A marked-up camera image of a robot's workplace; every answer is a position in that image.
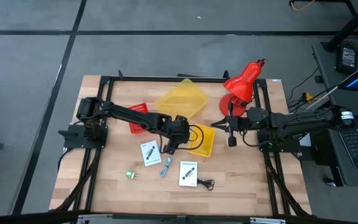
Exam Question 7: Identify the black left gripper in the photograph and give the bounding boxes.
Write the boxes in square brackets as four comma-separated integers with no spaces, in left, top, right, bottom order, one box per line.
[162,114,191,156]

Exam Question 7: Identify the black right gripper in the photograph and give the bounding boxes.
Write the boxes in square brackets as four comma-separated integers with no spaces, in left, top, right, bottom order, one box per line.
[210,115,250,148]

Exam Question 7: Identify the grey-blue cable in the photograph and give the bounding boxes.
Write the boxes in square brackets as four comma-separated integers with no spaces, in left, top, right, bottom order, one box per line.
[159,155,173,179]

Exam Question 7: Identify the small yellow plastic basket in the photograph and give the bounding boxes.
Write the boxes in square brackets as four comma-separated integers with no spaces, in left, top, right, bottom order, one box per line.
[188,123,216,159]

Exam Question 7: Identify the translucent yellow plastic bin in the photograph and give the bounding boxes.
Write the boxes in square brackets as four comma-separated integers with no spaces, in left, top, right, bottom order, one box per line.
[154,78,210,121]

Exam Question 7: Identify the red desk lamp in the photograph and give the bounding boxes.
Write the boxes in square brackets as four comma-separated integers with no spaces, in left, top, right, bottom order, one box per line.
[218,58,266,118]

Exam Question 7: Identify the red plastic basket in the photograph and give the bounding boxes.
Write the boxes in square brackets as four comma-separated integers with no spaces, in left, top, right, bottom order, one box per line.
[128,102,150,135]

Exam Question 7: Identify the white paper sheet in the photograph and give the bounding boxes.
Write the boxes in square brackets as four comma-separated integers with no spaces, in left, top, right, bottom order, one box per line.
[298,132,312,147]

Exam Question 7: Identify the dark grey desk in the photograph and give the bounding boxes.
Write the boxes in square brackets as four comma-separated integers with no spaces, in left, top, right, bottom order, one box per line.
[311,42,358,187]

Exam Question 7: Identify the black power adapter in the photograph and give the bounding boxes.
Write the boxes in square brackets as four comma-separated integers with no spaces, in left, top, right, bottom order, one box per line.
[336,42,358,75]

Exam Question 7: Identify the black desk leg beam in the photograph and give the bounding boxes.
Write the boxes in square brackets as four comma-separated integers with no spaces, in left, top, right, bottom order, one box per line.
[321,0,358,53]

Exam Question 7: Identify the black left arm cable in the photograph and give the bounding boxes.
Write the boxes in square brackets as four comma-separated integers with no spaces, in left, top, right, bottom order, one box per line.
[159,124,205,154]

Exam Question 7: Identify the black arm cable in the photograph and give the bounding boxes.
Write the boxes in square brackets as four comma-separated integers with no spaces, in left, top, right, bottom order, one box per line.
[242,129,262,147]
[159,124,205,154]

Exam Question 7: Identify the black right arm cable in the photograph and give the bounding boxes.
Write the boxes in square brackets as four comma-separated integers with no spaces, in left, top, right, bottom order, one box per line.
[242,129,262,147]

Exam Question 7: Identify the black aluminium table frame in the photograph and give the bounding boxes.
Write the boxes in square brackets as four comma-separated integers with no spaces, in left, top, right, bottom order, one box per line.
[54,70,312,218]

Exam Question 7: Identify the silver camera mount rail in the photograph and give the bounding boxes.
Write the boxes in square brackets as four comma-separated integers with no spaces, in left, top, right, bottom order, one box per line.
[76,213,287,224]

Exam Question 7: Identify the yellow floor cord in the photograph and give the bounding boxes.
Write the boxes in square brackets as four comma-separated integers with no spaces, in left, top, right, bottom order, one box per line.
[289,0,316,12]

